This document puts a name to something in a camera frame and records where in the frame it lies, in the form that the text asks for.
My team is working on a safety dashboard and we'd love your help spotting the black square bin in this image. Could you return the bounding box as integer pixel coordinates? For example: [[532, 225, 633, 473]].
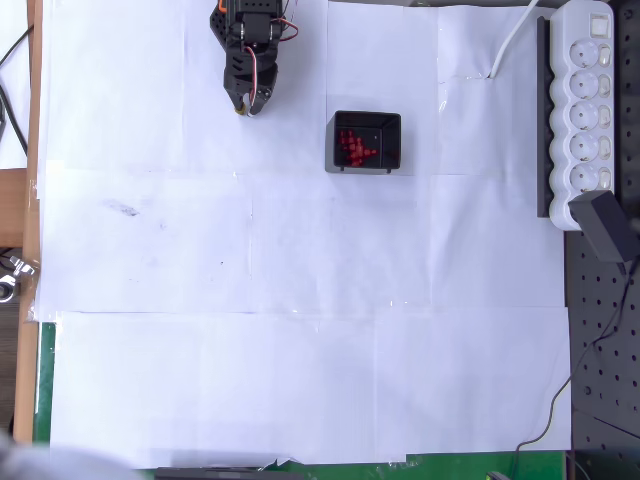
[[324, 109, 403, 175]]

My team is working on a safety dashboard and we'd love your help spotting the brown wooden board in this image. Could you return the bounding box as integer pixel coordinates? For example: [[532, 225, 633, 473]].
[[0, 0, 45, 444]]

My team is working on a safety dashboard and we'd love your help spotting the silver metal clamp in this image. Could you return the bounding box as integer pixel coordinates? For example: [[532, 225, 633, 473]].
[[7, 254, 39, 277]]

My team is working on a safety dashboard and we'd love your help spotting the white paper table cover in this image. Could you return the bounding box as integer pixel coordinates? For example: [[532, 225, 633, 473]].
[[32, 0, 574, 471]]

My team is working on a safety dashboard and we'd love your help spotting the white power strip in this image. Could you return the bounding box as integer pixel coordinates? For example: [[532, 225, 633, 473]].
[[548, 0, 616, 232]]

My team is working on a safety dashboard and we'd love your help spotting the green cutting mat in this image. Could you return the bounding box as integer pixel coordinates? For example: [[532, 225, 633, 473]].
[[32, 322, 571, 480]]

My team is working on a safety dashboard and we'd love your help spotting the dark ribbed panel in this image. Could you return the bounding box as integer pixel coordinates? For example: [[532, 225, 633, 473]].
[[0, 299, 25, 431]]

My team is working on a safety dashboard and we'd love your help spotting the black power adapter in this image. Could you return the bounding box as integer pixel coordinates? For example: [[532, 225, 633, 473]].
[[568, 189, 634, 265]]

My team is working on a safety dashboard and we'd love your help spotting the flat black device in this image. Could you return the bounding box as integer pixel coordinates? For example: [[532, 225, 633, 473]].
[[153, 466, 306, 480]]

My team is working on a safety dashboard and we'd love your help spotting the blurred grey object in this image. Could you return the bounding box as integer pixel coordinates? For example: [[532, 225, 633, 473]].
[[0, 428, 139, 480]]

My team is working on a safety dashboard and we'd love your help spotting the black pegboard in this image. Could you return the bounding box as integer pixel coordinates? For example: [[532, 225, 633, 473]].
[[563, 0, 640, 480]]

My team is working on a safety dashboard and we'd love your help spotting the white power cable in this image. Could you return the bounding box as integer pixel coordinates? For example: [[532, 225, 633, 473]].
[[487, 0, 542, 81]]

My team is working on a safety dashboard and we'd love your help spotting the black shelf rail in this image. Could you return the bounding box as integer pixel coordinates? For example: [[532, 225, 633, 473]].
[[536, 15, 556, 219]]

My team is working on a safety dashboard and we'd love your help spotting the thin black adapter cable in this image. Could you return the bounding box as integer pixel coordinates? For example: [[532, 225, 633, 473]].
[[510, 259, 635, 480]]

